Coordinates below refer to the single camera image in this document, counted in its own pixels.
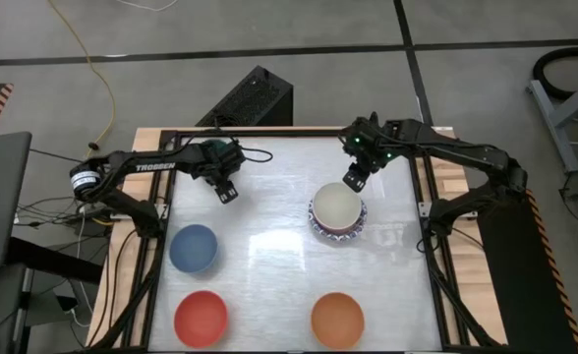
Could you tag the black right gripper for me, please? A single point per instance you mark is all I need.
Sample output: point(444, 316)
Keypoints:
point(370, 145)

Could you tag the blue patterned white bowl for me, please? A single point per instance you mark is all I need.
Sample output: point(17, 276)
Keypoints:
point(339, 238)

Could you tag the black perforated computer tower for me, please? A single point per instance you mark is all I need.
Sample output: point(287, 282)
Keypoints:
point(254, 98)

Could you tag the large hazard striped black mat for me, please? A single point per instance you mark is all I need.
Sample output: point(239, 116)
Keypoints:
point(530, 275)

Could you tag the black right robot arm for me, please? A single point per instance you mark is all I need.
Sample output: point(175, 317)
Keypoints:
point(466, 150)

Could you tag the grey metal stand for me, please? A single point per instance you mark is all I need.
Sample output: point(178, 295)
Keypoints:
point(552, 123)

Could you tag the black mount post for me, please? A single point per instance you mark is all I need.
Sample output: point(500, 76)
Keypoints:
point(373, 117)

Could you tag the black table frame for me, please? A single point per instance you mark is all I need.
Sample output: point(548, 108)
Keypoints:
point(149, 295)

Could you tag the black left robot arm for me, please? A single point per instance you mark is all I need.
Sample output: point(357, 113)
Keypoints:
point(156, 166)

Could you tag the orange bowl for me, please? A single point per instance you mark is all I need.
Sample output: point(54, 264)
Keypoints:
point(338, 320)

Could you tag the black desk base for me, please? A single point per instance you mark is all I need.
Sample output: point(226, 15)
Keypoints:
point(48, 258)

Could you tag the wooden table board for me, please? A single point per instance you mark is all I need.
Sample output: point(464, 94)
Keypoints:
point(471, 275)

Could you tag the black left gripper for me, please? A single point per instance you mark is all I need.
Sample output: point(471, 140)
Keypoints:
point(220, 164)

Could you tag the red bowl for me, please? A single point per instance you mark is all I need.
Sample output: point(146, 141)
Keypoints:
point(200, 319)

